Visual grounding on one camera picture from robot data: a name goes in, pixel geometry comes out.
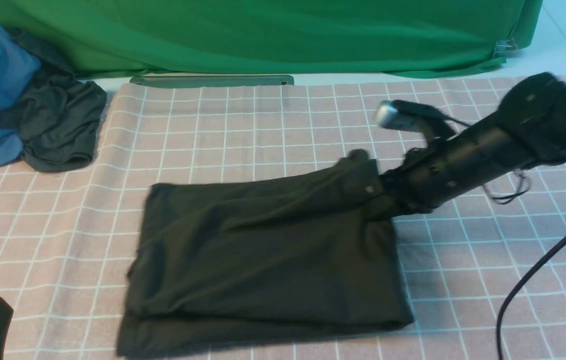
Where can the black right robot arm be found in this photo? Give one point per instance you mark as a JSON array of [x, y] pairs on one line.
[[528, 129]]

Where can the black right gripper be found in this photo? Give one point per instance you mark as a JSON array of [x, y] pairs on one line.
[[442, 172]]

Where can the dark gray crumpled garment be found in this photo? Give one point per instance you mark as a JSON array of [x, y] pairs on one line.
[[57, 117]]

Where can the clear binder clip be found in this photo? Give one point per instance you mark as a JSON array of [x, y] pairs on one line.
[[505, 48]]

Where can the dark gray long-sleeve shirt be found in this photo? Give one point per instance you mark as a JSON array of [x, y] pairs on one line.
[[296, 258]]

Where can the green backdrop cloth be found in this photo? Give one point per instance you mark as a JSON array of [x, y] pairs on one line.
[[421, 39]]

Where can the pink checkered tablecloth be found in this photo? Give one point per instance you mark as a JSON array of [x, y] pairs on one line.
[[67, 239]]

